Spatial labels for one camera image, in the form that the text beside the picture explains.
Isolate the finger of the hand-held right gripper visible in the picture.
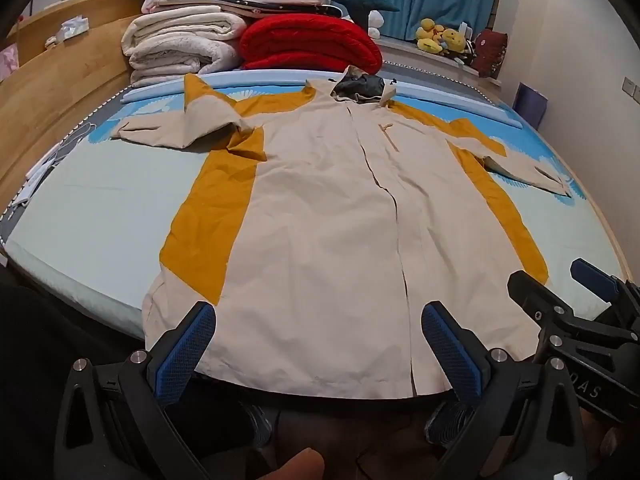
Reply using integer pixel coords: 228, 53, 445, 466
507, 270, 640, 376
570, 258, 640, 321

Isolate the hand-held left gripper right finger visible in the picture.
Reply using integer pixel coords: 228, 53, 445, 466
421, 301, 586, 480

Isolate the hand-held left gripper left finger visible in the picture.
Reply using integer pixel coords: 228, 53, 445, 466
54, 301, 217, 480

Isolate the beige and mustard jacket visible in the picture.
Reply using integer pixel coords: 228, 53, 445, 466
109, 65, 573, 401

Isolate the person's right hand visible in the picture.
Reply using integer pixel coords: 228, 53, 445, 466
582, 407, 640, 480

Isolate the person's grey shoe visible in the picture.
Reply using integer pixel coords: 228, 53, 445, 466
244, 402, 274, 447

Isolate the light blue printed bed sheet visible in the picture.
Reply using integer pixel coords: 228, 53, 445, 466
0, 67, 626, 346

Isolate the purple box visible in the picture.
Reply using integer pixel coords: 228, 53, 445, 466
512, 82, 550, 130

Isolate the beige garment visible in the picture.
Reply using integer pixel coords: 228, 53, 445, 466
0, 60, 506, 261

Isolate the yellow and blue plush toy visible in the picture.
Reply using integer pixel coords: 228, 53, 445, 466
437, 27, 468, 57

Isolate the white speckled folded quilt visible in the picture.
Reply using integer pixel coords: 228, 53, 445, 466
129, 39, 243, 88

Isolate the cream folded blanket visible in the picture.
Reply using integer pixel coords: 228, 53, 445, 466
121, 5, 248, 45

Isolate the red folded blanket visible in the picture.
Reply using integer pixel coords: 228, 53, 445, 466
238, 15, 384, 77

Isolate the pink printed item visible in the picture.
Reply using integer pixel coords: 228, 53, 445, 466
0, 42, 21, 81

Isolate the white tissue packet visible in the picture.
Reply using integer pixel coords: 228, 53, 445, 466
45, 16, 90, 50

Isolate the dark-trimmed folded quilt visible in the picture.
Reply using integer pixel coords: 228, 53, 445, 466
157, 0, 345, 20

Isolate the wooden bed frame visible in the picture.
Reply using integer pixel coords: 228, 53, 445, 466
0, 0, 633, 281

